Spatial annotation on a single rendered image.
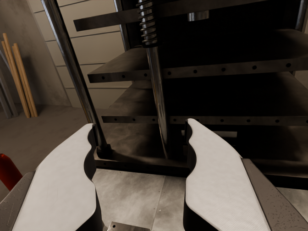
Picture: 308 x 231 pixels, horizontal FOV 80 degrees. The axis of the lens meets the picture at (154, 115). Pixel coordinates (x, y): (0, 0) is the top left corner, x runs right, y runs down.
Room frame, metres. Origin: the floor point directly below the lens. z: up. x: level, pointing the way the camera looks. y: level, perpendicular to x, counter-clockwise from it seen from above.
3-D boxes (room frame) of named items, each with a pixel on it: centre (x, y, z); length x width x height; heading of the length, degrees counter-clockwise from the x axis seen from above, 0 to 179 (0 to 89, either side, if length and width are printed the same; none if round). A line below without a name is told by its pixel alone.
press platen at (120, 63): (1.13, -0.34, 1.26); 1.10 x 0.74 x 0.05; 70
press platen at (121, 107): (1.13, -0.34, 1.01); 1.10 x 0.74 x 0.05; 70
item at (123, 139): (1.08, -0.32, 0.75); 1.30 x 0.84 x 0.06; 70
